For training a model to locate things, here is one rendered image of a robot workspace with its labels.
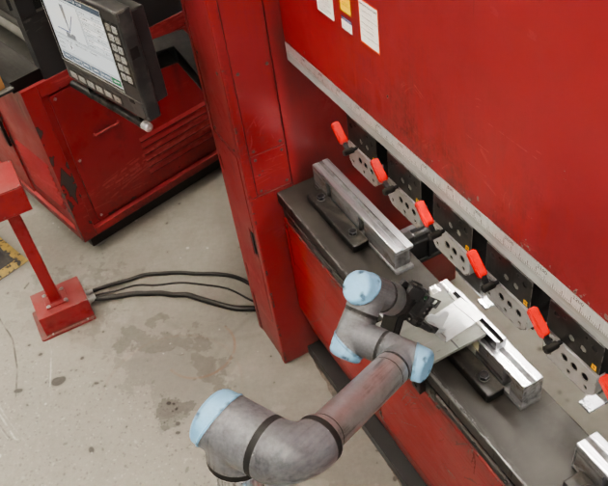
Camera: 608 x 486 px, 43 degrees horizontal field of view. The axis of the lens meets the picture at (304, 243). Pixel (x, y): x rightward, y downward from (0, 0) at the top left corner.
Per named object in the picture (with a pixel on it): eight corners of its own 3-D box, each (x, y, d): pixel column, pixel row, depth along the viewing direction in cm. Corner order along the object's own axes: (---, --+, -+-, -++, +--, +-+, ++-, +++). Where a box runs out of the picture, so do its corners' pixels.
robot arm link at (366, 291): (333, 299, 166) (347, 262, 166) (362, 309, 175) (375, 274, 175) (360, 311, 161) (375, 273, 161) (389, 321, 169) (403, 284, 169)
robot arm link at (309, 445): (304, 472, 123) (441, 336, 159) (250, 441, 128) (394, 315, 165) (299, 524, 129) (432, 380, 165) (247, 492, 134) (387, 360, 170)
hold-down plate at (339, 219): (307, 201, 256) (306, 194, 254) (321, 194, 257) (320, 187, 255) (354, 254, 235) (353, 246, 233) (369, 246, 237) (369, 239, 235)
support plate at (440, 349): (357, 335, 198) (357, 332, 197) (443, 291, 205) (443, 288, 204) (397, 384, 186) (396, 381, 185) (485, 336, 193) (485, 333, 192)
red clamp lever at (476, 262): (466, 252, 169) (486, 292, 168) (482, 244, 170) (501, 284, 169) (462, 254, 170) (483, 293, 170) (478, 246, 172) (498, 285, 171)
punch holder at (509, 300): (482, 293, 179) (485, 241, 167) (511, 278, 181) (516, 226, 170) (525, 336, 169) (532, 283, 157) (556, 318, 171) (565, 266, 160)
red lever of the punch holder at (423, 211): (414, 202, 182) (432, 240, 181) (428, 196, 183) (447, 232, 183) (411, 204, 184) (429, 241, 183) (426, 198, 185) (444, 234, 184)
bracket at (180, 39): (125, 67, 280) (120, 50, 275) (187, 44, 286) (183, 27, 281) (164, 119, 253) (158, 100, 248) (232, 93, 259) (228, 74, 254)
